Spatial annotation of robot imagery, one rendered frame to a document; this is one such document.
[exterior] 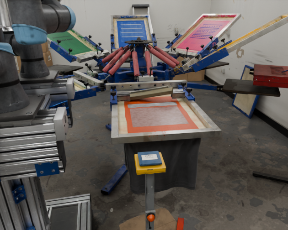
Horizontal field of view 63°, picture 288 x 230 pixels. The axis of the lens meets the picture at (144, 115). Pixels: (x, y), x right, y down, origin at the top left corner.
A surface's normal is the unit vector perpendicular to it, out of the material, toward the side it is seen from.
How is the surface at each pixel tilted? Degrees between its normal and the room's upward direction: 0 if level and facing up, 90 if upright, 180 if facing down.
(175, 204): 0
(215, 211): 0
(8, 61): 90
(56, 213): 0
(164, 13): 90
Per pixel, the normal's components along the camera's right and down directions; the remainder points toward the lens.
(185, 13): 0.12, 0.39
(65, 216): -0.01, -0.92
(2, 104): 0.36, 0.07
